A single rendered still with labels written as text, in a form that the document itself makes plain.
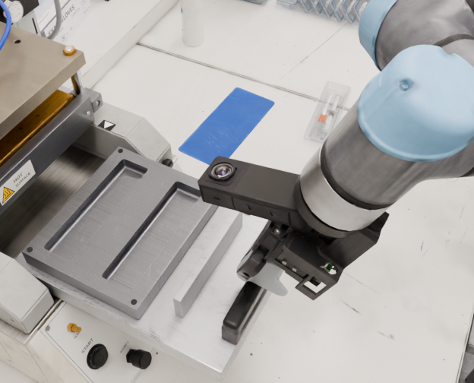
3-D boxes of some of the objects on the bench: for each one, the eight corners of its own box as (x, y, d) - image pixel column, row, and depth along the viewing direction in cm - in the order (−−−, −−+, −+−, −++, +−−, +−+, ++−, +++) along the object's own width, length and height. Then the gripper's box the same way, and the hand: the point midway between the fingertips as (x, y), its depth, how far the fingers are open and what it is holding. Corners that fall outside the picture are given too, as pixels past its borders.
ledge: (-65, 90, 123) (-74, 73, 120) (140, -72, 172) (138, -87, 169) (47, 132, 115) (42, 116, 112) (229, -50, 164) (229, -65, 161)
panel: (113, 409, 79) (39, 330, 69) (217, 251, 97) (170, 169, 86) (123, 413, 78) (48, 333, 68) (226, 253, 96) (180, 169, 85)
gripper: (368, 266, 47) (272, 336, 64) (400, 191, 52) (304, 275, 69) (281, 207, 47) (209, 292, 64) (323, 138, 52) (245, 235, 69)
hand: (241, 266), depth 66 cm, fingers closed, pressing on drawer
